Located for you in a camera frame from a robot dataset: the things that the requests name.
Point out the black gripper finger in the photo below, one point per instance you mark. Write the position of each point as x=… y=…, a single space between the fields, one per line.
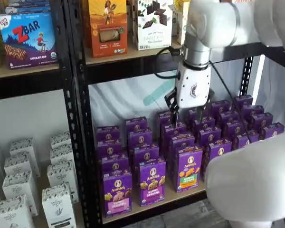
x=200 y=113
x=172 y=102

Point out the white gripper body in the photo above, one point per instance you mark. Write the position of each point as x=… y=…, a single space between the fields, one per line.
x=192 y=88

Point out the purple Annie's box pink patch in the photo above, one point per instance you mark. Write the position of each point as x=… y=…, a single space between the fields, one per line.
x=117 y=190
x=115 y=164

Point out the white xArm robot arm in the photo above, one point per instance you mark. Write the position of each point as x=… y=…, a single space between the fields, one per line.
x=211 y=23

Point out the purple Annie's snack box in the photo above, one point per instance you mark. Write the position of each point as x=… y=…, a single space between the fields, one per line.
x=181 y=141
x=236 y=129
x=244 y=100
x=220 y=107
x=253 y=110
x=146 y=154
x=171 y=133
x=140 y=139
x=219 y=149
x=108 y=135
x=205 y=124
x=210 y=136
x=109 y=149
x=262 y=121
x=192 y=114
x=135 y=123
x=273 y=131
x=228 y=117
x=242 y=141
x=164 y=117

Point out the purple Annie's box green patch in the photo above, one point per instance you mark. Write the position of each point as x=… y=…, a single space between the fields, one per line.
x=188 y=171

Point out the yellow sunflower snack box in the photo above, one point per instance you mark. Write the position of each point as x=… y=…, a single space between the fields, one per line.
x=180 y=21

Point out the white mint chocolate box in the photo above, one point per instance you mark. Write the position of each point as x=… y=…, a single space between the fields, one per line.
x=154 y=26

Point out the purple Annie's bunny grahams box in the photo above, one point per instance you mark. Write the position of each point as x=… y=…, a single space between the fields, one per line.
x=152 y=185

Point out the orange snack box with woman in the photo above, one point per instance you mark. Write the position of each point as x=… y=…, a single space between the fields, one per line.
x=108 y=28

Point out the purple ZBar chocolate chip box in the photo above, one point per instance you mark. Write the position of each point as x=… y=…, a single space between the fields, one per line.
x=28 y=42

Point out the blue ZBar box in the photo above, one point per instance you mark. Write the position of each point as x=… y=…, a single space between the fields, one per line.
x=26 y=10
x=31 y=2

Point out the white plastic backdrop sheet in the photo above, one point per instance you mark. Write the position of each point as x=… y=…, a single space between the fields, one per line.
x=123 y=99

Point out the black metal shelving frame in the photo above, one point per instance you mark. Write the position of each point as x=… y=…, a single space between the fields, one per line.
x=133 y=69
x=38 y=85

